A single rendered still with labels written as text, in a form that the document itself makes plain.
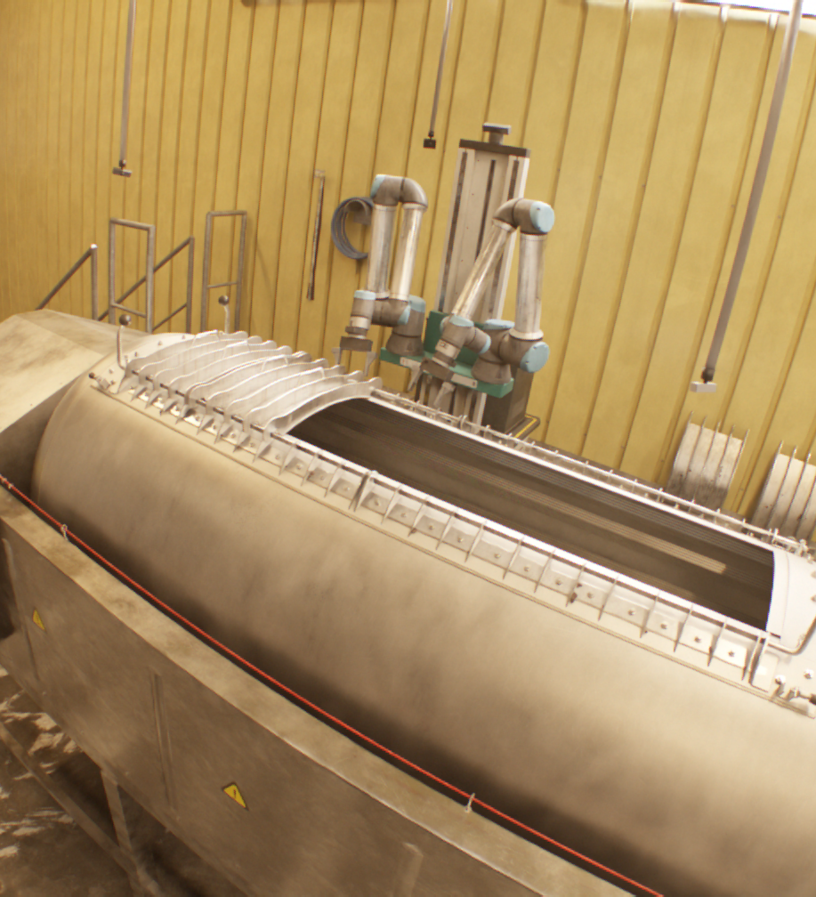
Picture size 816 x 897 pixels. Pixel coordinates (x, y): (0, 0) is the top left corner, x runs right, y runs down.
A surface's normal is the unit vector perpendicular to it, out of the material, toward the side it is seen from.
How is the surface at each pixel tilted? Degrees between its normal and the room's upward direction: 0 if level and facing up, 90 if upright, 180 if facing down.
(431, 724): 70
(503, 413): 90
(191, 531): 58
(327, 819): 90
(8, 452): 90
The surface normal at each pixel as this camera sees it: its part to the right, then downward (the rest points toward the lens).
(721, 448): -0.43, -0.12
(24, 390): -0.06, -0.75
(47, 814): 0.14, -0.91
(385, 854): -0.53, 0.27
